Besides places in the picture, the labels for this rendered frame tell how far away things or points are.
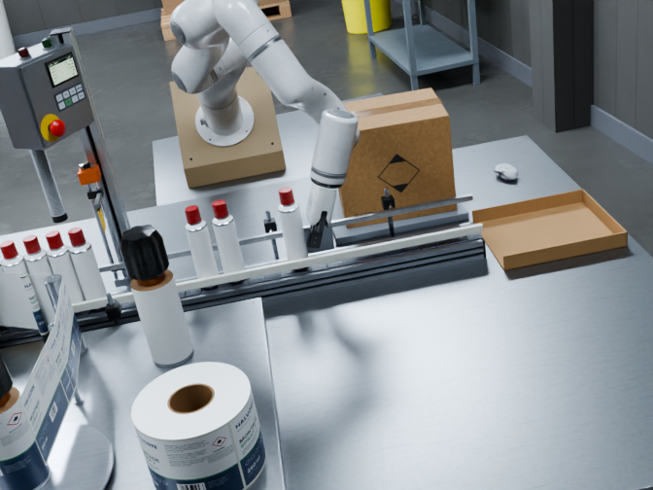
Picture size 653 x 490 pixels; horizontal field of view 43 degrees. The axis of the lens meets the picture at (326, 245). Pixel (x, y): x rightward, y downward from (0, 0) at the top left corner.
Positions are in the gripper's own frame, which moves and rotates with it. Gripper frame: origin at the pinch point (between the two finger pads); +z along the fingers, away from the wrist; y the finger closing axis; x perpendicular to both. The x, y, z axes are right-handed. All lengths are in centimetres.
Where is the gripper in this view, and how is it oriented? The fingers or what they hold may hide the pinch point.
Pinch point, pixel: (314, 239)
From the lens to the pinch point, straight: 201.1
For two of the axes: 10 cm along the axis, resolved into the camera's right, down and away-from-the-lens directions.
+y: 1.3, 4.5, -8.8
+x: 9.7, 1.2, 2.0
